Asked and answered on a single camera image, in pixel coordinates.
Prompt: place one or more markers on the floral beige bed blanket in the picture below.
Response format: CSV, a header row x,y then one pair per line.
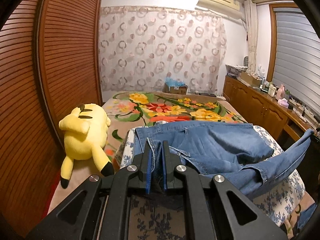
x,y
132,109

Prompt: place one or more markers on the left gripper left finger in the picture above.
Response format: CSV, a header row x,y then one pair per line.
x,y
98,208

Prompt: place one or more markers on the pink bottle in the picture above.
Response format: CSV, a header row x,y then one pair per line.
x,y
280,92

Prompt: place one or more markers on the grey window roller blind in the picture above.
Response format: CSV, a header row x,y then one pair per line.
x,y
297,57

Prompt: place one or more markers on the beige tied side curtain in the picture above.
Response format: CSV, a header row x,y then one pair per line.
x,y
252,33

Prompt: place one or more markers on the brown cardboard box on cabinet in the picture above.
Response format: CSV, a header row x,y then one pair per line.
x,y
251,80

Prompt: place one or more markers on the blue denim jeans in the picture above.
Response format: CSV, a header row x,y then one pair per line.
x,y
234,150

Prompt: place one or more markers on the cardboard box with blue cloth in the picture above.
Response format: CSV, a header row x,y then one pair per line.
x,y
172,86

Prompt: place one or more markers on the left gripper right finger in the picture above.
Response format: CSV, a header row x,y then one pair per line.
x,y
214,208

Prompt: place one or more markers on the circle patterned sheer curtain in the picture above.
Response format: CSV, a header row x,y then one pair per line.
x,y
141,48

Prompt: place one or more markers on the brown louvered wardrobe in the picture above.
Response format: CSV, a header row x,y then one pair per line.
x,y
49,64

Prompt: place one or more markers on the wooden sideboard cabinet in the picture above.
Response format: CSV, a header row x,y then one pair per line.
x,y
260,109

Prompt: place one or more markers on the pink tissue pack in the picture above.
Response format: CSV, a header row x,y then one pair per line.
x,y
283,103

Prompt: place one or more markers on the yellow Pikachu plush toy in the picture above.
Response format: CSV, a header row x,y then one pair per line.
x,y
85,136

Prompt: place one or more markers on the white wall air conditioner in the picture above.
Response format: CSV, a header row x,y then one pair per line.
x,y
231,8

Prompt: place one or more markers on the blue floral white quilt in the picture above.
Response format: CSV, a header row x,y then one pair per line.
x,y
280,198

